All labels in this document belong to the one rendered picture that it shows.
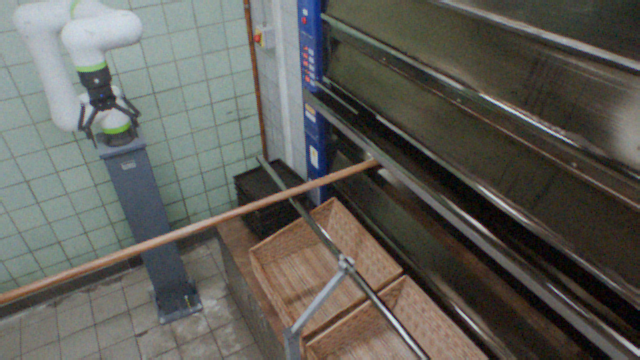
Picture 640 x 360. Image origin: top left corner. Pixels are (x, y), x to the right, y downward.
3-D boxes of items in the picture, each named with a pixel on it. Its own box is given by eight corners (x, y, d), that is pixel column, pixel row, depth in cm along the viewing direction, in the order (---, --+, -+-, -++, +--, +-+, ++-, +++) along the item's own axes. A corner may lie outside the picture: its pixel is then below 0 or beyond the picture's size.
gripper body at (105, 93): (109, 76, 146) (117, 102, 151) (82, 82, 143) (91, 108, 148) (113, 84, 140) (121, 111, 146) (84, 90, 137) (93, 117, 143)
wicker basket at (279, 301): (335, 235, 240) (335, 194, 223) (400, 311, 200) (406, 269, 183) (250, 270, 222) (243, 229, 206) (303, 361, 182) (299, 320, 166)
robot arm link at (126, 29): (80, 34, 160) (68, 2, 154) (111, 27, 166) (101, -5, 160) (118, 54, 137) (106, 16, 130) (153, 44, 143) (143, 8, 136)
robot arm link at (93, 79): (77, 75, 133) (109, 68, 136) (74, 62, 141) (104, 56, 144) (84, 93, 136) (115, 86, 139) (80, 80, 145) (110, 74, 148)
